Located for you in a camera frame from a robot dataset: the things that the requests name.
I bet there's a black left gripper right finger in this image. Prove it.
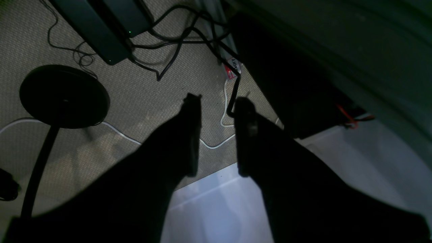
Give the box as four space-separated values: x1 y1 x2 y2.
234 97 431 243

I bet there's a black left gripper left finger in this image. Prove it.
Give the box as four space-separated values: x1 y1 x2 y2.
3 93 201 243

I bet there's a black stand pole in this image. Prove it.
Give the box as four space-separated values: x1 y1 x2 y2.
21 126 60 219

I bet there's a black round stand base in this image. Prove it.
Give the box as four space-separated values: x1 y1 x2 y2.
20 65 110 129

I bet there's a red white label tag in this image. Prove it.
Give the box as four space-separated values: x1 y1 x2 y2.
223 57 242 81

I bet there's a black power brick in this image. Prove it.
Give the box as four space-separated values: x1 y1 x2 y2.
50 0 155 65

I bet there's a white floor cable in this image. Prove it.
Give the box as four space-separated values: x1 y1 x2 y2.
0 78 280 149

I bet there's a black cable bundle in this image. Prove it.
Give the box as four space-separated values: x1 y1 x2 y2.
128 5 242 117

